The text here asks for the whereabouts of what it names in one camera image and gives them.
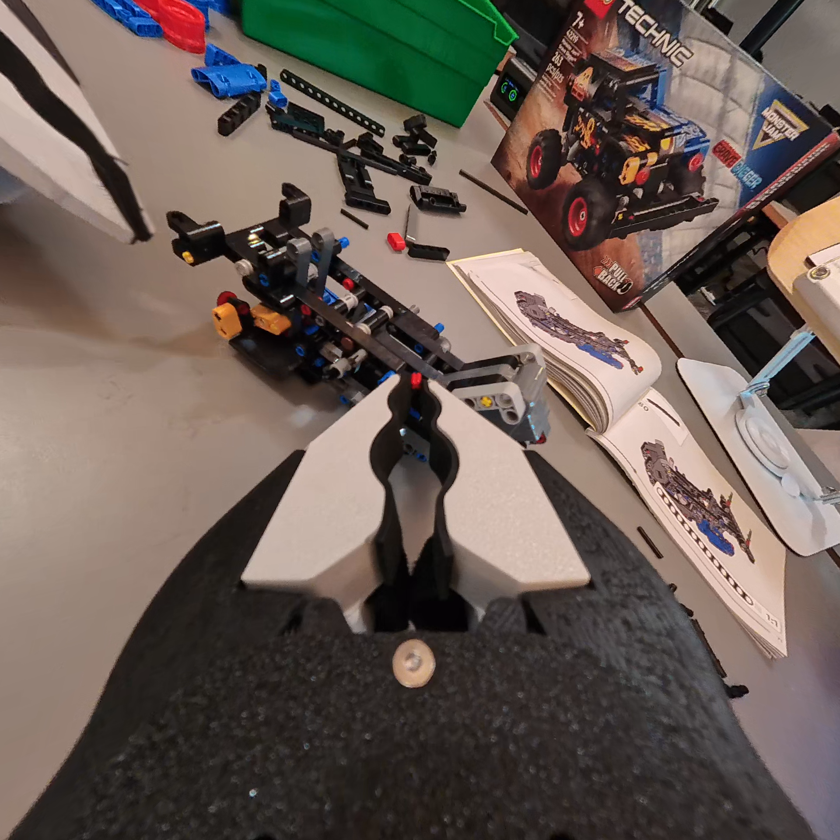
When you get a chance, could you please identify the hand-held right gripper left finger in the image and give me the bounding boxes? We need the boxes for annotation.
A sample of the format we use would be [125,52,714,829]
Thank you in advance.
[240,375,403,635]

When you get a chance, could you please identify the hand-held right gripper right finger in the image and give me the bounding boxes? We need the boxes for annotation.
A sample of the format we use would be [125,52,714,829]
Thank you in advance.
[427,381,593,624]

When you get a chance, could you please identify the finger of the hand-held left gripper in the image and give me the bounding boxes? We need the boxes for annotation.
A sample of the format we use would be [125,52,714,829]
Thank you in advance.
[0,29,156,245]
[0,0,127,161]

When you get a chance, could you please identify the lego chassis model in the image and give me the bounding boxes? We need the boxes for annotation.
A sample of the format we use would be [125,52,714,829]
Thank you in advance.
[165,184,551,448]

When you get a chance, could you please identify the white stand base with arm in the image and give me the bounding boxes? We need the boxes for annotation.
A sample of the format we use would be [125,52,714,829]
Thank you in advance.
[676,327,840,559]

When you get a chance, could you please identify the blue lego beams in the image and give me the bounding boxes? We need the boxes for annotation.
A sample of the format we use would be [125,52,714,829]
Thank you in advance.
[91,0,231,28]

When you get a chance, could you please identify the blue curved lego panel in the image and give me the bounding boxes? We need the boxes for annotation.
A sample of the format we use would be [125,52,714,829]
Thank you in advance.
[191,62,269,100]

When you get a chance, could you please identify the black five-hole lego beam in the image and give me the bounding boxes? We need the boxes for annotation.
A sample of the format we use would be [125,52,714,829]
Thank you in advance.
[217,91,262,137]

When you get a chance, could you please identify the dark teal lego piece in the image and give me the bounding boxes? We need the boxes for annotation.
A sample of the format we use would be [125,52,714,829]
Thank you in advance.
[265,101,324,133]

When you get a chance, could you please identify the long black lego beam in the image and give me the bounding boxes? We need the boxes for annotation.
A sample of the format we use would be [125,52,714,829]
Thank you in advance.
[280,68,389,136]

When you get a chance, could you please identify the long black lego axle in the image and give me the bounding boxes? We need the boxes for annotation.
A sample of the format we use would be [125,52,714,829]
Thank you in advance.
[458,168,530,216]

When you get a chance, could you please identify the pile of black lego parts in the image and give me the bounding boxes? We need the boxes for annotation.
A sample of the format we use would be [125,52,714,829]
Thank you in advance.
[289,114,441,217]

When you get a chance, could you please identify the dark lego connector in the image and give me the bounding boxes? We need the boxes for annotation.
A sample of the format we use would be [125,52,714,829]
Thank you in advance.
[409,184,469,214]

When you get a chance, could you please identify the lego set box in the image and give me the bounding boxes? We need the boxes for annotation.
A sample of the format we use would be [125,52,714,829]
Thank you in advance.
[490,0,840,315]

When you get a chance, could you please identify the open instruction booklet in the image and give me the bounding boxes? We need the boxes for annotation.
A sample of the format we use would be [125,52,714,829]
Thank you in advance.
[446,248,788,660]

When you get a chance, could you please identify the green plastic bin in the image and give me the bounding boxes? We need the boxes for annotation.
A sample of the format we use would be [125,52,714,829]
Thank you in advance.
[239,0,520,130]

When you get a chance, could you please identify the black device with green display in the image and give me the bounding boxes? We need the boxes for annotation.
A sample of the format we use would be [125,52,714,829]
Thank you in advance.
[488,55,541,123]

